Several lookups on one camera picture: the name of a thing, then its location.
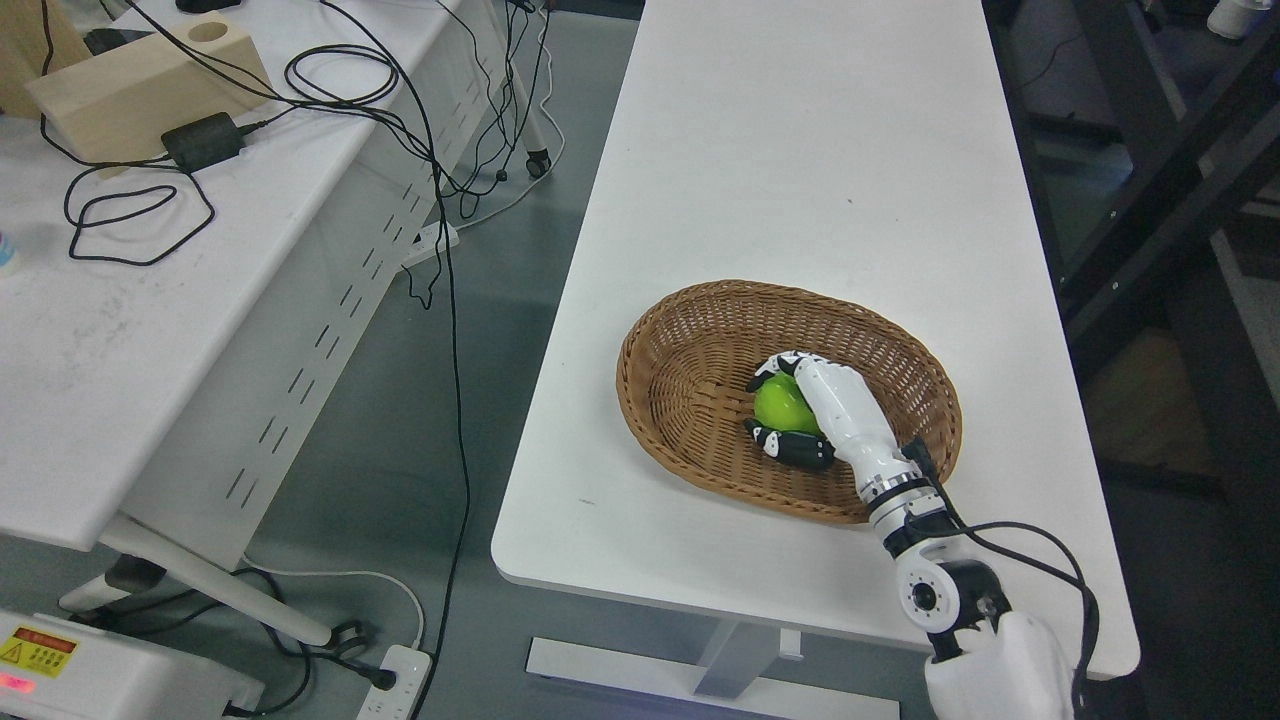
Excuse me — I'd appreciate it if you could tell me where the long black cable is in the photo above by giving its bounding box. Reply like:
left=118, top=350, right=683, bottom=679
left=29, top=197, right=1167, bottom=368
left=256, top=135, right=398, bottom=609
left=131, top=0, right=474, bottom=720

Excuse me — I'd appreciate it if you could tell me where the brown wicker basket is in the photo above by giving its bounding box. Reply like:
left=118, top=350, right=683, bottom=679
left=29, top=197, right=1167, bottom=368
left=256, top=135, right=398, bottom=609
left=616, top=279, right=963, bottom=525

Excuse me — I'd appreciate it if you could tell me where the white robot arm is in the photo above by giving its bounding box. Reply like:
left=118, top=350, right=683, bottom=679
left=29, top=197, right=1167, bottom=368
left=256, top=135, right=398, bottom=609
left=858, top=471, right=1074, bottom=719

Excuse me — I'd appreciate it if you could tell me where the green apple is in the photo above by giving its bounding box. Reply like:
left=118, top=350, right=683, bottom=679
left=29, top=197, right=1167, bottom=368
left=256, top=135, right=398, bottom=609
left=753, top=374, right=822, bottom=436

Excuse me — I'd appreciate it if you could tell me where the black device power cord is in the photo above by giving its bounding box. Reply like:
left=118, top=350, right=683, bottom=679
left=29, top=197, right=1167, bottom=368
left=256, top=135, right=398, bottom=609
left=95, top=568, right=398, bottom=717

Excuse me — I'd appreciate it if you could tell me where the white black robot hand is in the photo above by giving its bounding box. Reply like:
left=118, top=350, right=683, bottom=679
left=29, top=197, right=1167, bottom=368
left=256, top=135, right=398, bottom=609
left=745, top=351, right=923, bottom=507

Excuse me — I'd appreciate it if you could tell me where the white box device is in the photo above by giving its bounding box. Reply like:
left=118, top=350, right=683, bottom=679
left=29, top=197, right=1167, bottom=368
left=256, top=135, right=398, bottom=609
left=1, top=610, right=264, bottom=719

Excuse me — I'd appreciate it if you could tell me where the white power strip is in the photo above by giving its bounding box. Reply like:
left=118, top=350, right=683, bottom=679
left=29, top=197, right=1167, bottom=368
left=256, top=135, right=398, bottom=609
left=355, top=644, right=434, bottom=720
left=399, top=222, right=460, bottom=268

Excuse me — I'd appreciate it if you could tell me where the black metal shelf rack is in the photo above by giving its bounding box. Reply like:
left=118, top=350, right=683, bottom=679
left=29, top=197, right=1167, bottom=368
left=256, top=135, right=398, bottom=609
left=982, top=1, right=1277, bottom=483

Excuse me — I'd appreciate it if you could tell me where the wooden block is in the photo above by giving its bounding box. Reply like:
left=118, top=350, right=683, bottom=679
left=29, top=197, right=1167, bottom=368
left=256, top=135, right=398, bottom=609
left=26, top=12, right=271, bottom=163

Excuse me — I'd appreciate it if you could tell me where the white perforated panel desk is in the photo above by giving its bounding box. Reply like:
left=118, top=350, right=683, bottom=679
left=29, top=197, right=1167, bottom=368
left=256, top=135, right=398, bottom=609
left=0, top=0, right=500, bottom=650

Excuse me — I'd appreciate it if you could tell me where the white standing desk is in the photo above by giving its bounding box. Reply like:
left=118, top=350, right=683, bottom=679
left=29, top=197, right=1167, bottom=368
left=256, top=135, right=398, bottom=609
left=492, top=1, right=1140, bottom=719

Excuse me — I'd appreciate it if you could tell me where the black power adapter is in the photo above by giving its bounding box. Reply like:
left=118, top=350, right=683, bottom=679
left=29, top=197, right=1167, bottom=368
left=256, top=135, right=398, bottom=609
left=160, top=111, right=246, bottom=173

